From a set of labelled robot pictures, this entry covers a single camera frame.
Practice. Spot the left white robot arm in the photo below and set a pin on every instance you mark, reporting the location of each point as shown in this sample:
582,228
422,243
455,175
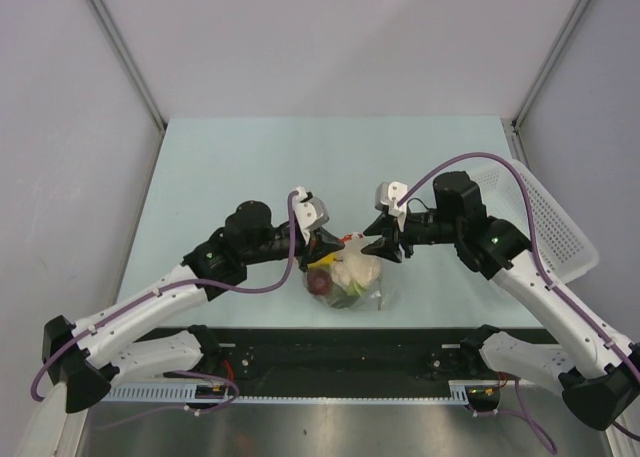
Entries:
247,255

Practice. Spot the white cauliflower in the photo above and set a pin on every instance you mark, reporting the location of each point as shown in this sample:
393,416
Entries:
355,272

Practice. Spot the green melon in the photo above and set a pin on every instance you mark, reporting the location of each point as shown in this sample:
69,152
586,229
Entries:
339,299

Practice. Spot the yellow pepper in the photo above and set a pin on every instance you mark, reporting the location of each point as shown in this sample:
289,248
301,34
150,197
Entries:
325,262

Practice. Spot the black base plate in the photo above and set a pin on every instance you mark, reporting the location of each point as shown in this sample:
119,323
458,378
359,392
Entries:
344,362

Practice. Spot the white plastic basket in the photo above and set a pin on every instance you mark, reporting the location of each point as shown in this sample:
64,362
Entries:
562,245

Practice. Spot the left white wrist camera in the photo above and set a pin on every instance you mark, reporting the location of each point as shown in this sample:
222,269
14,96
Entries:
310,212

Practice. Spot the dark red plum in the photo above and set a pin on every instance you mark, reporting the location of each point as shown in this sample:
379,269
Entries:
319,282

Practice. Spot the clear zip top bag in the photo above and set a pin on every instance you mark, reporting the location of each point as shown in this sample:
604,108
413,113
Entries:
381,296

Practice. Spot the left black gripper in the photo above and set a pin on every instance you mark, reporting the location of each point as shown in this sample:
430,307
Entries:
320,244

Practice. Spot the white cable duct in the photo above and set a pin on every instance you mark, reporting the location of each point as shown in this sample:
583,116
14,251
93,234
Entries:
193,393

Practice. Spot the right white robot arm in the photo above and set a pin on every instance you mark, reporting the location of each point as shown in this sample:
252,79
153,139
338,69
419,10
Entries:
595,371

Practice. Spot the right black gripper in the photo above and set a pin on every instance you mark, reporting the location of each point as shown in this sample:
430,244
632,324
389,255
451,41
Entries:
386,248

